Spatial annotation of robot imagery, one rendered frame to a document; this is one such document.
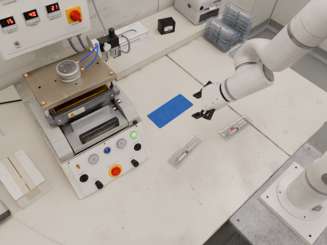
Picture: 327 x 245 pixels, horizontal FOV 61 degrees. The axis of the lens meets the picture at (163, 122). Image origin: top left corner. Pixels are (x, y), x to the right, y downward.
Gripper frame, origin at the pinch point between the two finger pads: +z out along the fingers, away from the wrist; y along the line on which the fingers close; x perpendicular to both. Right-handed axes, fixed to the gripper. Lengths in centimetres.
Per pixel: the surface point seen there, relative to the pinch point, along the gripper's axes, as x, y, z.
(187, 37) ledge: 14, -63, 26
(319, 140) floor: 155, -42, 17
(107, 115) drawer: -27.2, 8.8, 19.5
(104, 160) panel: -21.5, 23.4, 26.5
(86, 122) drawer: -33.8, 13.6, 21.8
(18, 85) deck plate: -56, -4, 49
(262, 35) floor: 144, -172, 53
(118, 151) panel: -17.6, 19.3, 24.2
